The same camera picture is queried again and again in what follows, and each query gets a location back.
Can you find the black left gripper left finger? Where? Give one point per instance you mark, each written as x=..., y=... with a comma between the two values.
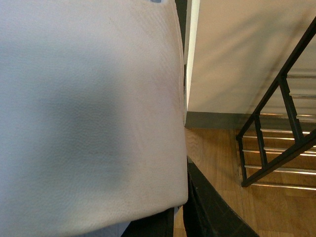
x=158, y=225

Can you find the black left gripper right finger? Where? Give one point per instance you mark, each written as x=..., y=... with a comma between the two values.
x=206, y=214

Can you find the light blue slide sandal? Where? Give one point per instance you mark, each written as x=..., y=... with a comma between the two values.
x=91, y=114

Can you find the black metal shoe rack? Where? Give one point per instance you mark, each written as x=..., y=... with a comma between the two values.
x=277, y=144

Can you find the large window with frame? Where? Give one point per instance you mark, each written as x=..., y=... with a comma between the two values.
x=182, y=6

